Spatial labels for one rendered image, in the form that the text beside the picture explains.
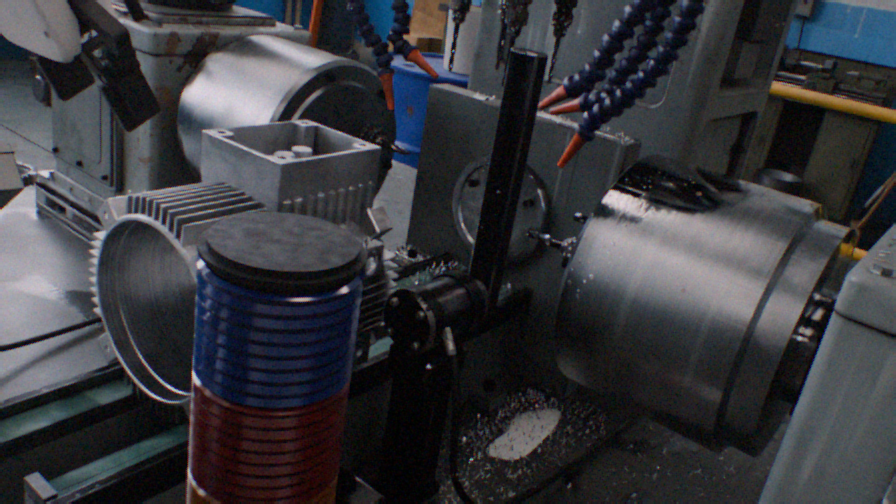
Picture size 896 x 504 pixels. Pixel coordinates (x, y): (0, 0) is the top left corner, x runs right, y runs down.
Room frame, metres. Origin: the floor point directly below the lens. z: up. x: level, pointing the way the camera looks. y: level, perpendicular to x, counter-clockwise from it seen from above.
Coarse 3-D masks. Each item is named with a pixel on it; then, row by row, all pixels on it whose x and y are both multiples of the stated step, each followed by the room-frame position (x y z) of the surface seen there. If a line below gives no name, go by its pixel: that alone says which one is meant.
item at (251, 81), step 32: (224, 64) 0.99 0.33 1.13; (256, 64) 0.98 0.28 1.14; (288, 64) 0.97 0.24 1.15; (320, 64) 0.96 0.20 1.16; (352, 64) 1.00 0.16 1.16; (192, 96) 0.98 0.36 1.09; (224, 96) 0.95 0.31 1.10; (256, 96) 0.93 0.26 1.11; (288, 96) 0.91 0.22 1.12; (320, 96) 0.95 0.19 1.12; (352, 96) 1.00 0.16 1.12; (384, 96) 1.04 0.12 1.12; (192, 128) 0.97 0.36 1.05; (352, 128) 1.00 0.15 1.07; (384, 128) 1.06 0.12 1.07; (192, 160) 0.98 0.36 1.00; (384, 160) 1.07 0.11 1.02
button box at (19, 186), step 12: (0, 144) 0.68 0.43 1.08; (0, 156) 0.67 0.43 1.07; (12, 156) 0.68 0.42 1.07; (0, 168) 0.66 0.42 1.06; (12, 168) 0.67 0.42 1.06; (0, 180) 0.65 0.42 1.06; (12, 180) 0.66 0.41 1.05; (0, 192) 0.65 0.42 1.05; (12, 192) 0.66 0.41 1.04; (0, 204) 0.68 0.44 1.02
